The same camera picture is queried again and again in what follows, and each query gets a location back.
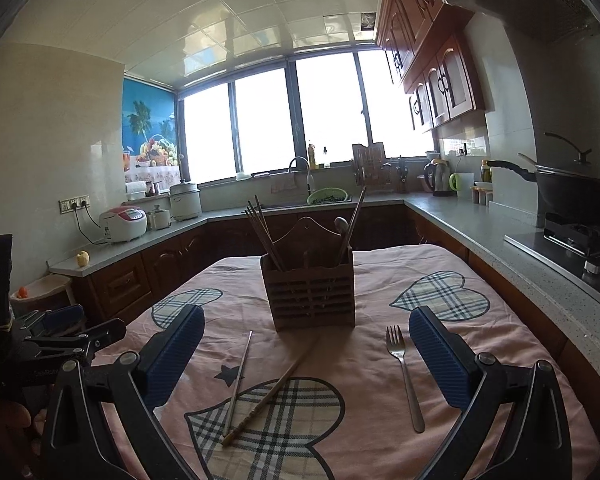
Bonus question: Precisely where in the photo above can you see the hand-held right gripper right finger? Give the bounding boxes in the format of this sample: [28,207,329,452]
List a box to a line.
[409,305,574,480]

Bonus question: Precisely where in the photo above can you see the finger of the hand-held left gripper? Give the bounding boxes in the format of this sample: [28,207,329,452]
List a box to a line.
[16,304,85,341]
[24,317,127,359]

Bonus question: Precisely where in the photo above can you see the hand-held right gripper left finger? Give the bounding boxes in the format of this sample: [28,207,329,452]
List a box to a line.
[40,304,206,480]

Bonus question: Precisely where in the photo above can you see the metal fork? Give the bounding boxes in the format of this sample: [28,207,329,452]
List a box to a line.
[385,325,426,434]

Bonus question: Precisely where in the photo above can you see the metal chopstick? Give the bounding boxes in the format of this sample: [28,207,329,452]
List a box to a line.
[254,198,286,269]
[223,330,254,439]

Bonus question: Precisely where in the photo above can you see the wooden chopstick with patterned end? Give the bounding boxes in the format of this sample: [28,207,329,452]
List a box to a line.
[221,337,324,447]

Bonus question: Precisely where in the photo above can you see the wooden utensil holder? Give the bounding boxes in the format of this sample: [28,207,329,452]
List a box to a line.
[260,216,357,334]

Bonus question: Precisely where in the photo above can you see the brown wooden chopstick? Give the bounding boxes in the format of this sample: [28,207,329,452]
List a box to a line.
[248,201,284,271]

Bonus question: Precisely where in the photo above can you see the metal spoon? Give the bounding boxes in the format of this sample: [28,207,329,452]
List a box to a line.
[334,216,350,266]

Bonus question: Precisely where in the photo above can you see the person's left hand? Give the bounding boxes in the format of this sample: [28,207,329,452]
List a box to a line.
[0,396,34,466]

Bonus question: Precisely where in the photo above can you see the round wooden chopping block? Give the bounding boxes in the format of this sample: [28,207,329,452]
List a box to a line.
[8,274,74,317]

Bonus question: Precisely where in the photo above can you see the pink heart-print tablecloth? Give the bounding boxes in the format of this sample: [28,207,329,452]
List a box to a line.
[86,243,600,480]

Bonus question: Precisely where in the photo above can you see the white and red rice cooker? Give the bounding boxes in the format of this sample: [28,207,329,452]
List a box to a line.
[98,205,149,245]

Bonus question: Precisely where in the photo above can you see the small white lidded pot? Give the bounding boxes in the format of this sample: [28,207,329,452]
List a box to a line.
[147,204,172,231]

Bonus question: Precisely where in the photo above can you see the grey kitchen countertop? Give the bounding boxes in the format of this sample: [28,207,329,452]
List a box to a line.
[47,194,600,402]

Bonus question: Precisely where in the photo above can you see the dark wooden chopstick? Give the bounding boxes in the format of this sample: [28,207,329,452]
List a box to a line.
[243,205,281,271]

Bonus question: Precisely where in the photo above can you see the large white electric pot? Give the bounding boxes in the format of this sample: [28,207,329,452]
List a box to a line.
[169,181,202,222]

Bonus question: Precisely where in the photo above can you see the light wooden chopstick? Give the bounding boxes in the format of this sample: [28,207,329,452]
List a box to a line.
[336,186,367,267]

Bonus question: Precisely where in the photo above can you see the black gas stove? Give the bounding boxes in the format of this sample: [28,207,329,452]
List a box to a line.
[503,212,600,287]

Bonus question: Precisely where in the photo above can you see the steel electric kettle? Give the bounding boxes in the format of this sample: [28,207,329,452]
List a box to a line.
[423,158,456,197]

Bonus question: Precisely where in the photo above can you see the green basin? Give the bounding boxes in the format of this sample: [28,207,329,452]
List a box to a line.
[307,187,349,206]

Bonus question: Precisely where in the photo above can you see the metal dish rack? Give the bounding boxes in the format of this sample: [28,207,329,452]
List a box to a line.
[352,142,394,191]

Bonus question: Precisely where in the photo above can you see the black wok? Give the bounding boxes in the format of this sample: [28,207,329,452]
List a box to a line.
[485,159,600,224]

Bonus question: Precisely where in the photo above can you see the curved metal faucet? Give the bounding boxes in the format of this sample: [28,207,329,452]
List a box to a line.
[287,156,315,199]

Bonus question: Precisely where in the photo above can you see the black wok lid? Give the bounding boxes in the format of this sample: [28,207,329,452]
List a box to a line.
[534,132,600,181]

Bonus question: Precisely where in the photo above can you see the large kitchen window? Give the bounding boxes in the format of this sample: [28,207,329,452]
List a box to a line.
[174,47,439,184]

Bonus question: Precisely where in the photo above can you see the wooden upper cabinets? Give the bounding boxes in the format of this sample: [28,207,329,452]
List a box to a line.
[377,0,487,134]

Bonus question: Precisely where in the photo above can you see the black power cable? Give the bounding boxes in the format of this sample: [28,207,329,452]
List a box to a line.
[73,205,110,247]

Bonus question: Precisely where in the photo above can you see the wall socket strip with plugs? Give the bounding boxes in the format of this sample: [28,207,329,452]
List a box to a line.
[58,194,91,214]

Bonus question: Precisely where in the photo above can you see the fruit wall poster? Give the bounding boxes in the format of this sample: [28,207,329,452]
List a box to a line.
[123,75,181,184]

